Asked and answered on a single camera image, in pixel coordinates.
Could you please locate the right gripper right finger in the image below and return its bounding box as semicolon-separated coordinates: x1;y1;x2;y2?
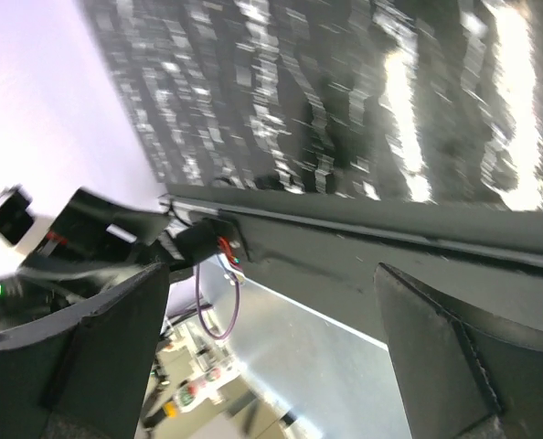
374;264;543;438

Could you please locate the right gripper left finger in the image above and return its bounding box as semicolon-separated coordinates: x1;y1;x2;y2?
0;264;169;438

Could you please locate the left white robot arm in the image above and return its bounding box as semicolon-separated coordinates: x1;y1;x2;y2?
0;186;245;331

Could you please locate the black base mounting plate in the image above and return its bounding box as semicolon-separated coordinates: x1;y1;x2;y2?
161;185;543;350

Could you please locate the black marble pattern mat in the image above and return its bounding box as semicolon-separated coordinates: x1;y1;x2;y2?
80;1;543;213

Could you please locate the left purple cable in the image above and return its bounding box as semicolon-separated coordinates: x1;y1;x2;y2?
194;260;245;342

